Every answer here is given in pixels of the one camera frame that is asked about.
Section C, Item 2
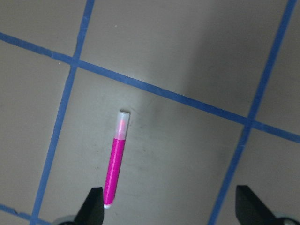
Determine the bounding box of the pink highlighter pen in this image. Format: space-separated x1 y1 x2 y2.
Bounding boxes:
104 111 130 209

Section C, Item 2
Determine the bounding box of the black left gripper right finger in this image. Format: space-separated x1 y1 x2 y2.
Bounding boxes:
235 185 277 225

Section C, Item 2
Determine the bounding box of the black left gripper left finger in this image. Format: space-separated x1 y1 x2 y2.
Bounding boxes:
76 187 105 225

